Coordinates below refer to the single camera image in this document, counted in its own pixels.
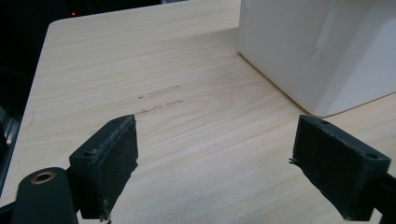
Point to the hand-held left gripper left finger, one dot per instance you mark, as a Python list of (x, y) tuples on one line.
[(109, 168)]

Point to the aluminium floor rail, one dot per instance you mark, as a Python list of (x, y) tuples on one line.
[(7, 140)]

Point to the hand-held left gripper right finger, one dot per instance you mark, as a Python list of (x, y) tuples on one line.
[(336, 168)]

